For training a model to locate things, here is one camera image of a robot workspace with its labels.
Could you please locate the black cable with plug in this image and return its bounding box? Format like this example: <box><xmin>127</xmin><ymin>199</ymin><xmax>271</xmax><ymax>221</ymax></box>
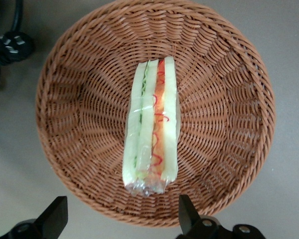
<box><xmin>0</xmin><ymin>0</ymin><xmax>35</xmax><ymax>95</ymax></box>

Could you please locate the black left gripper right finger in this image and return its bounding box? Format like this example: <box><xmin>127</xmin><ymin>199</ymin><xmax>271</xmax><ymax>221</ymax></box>
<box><xmin>176</xmin><ymin>194</ymin><xmax>267</xmax><ymax>239</ymax></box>

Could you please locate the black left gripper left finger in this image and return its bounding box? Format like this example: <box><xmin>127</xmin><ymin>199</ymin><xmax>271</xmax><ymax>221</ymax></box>
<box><xmin>0</xmin><ymin>196</ymin><xmax>68</xmax><ymax>239</ymax></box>

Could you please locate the round brown wicker basket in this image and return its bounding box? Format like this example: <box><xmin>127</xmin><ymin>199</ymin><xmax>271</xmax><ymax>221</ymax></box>
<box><xmin>35</xmin><ymin>0</ymin><xmax>277</xmax><ymax>228</ymax></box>

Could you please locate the triangle sandwich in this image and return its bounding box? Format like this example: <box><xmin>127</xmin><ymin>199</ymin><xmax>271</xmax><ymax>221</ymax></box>
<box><xmin>122</xmin><ymin>56</ymin><xmax>181</xmax><ymax>198</ymax></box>

